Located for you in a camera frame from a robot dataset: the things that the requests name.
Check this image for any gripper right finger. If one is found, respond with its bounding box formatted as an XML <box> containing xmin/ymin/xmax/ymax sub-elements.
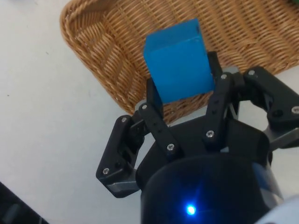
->
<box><xmin>202</xmin><ymin>51</ymin><xmax>299</xmax><ymax>153</ymax></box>

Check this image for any blue cube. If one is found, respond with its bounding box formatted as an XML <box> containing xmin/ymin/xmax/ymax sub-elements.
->
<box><xmin>143</xmin><ymin>18</ymin><xmax>215</xmax><ymax>104</ymax></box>

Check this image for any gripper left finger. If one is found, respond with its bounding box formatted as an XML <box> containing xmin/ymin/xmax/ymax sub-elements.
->
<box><xmin>95</xmin><ymin>78</ymin><xmax>185</xmax><ymax>199</ymax></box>

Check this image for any wicker basket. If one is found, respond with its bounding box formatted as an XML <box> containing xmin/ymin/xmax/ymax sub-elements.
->
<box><xmin>59</xmin><ymin>0</ymin><xmax>299</xmax><ymax>125</ymax></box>

